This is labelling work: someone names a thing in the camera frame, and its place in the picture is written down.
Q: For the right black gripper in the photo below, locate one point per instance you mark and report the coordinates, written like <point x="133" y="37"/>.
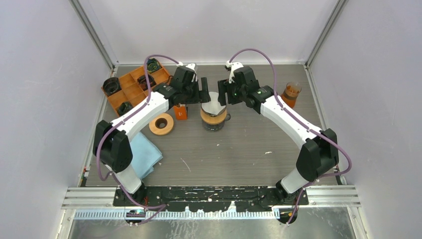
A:
<point x="224" y="87"/>

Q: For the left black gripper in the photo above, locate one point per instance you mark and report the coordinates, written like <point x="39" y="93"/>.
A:
<point x="200" y="96"/>

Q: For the white paper coffee filter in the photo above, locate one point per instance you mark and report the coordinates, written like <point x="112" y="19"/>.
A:
<point x="213" y="107"/>

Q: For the orange coffee filter box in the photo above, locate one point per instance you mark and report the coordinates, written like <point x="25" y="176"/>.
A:
<point x="181" y="111"/>

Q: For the clear glass mug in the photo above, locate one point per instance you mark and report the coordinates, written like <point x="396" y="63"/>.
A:
<point x="216" y="127"/>

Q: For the amber glass carafe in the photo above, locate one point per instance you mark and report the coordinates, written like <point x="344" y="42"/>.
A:
<point x="290" y="93"/>

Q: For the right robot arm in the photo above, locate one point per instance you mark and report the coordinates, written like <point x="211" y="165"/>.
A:
<point x="317" y="154"/>

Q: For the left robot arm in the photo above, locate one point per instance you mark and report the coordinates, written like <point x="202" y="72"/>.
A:
<point x="112" y="139"/>

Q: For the dark patterned cup in tray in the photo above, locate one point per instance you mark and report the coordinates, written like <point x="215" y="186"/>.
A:
<point x="153" y="65"/>

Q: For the orange wooden compartment tray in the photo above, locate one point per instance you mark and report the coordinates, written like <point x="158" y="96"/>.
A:
<point x="130" y="90"/>

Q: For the small black cup in tray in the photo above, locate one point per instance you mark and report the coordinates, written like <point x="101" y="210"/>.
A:
<point x="124" y="108"/>

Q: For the light blue cloth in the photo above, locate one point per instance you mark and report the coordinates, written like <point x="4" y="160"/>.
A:
<point x="145" y="155"/>

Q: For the black cup beside tray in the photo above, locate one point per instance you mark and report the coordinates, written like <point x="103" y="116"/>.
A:
<point x="111" y="86"/>

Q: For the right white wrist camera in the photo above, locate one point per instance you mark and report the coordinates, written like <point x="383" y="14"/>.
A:
<point x="231" y="67"/>

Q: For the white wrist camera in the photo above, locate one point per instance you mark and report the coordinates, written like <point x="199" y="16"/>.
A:
<point x="231" y="67"/>
<point x="192" y="67"/>

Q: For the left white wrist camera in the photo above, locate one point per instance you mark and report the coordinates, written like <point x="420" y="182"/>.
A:
<point x="192" y="67"/>

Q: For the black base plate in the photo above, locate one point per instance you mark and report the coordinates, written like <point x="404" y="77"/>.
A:
<point x="214" y="199"/>

